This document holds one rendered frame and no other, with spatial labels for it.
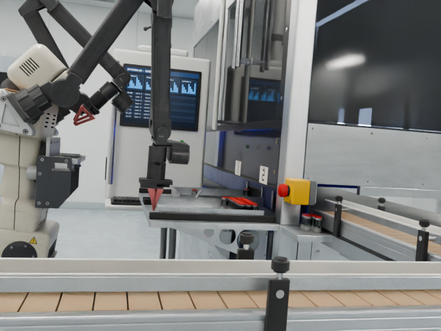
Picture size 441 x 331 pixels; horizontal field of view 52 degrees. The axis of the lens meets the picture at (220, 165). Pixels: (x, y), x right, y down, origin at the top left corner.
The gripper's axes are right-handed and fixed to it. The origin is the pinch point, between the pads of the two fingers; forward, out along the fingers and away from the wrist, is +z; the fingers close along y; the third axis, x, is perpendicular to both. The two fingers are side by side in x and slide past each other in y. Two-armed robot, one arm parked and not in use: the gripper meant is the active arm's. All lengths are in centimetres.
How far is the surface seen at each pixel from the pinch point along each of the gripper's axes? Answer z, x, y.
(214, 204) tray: 0.8, 19.4, 24.1
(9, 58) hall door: -117, 543, -163
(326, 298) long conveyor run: -3, -89, 15
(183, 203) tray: 1.1, 19.5, 12.5
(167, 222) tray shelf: 2.6, -11.0, 3.4
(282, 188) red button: -10.3, -19.8, 35.0
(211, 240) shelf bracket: 9.5, -1.2, 19.3
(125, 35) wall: -169, 544, -8
